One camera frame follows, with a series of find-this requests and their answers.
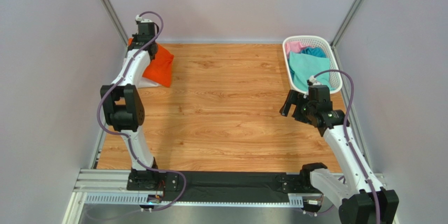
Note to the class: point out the white t-shirt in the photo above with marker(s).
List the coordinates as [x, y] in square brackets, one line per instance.
[148, 83]

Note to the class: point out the blue t-shirt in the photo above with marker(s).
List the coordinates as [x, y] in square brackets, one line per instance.
[314, 51]

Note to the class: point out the aluminium frame rail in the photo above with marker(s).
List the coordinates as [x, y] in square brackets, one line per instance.
[312, 195]

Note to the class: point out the pink t-shirt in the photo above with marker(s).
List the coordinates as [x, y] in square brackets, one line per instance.
[293, 46]

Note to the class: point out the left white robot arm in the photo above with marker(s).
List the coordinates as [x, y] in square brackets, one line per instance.
[124, 111]

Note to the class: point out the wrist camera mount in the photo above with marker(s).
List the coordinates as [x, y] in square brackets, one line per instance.
[139, 20]
[312, 81]

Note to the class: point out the teal t-shirt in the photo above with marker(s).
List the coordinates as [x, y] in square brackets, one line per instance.
[303, 66]

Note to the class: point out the white plastic laundry basket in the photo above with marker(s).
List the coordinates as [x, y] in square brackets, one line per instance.
[331, 79]

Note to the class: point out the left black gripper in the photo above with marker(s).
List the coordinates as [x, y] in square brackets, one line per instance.
[135, 38]

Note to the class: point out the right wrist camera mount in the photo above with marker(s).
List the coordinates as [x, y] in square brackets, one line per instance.
[312, 81]

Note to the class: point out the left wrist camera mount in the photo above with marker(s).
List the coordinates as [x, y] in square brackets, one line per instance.
[139, 20]

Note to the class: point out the left aluminium corner post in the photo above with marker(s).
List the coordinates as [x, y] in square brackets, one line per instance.
[107, 4]

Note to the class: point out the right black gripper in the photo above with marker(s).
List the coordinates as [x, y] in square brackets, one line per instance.
[297, 104]

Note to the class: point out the right aluminium corner post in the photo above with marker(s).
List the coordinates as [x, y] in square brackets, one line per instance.
[346, 22]

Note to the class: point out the orange t-shirt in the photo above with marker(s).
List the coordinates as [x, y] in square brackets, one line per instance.
[160, 68]

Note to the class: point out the aluminium corner post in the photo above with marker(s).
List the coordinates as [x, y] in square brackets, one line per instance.
[107, 4]
[346, 22]

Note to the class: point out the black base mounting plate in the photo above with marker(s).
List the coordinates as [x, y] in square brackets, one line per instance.
[213, 186]

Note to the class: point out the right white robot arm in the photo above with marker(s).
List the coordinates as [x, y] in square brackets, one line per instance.
[350, 167]

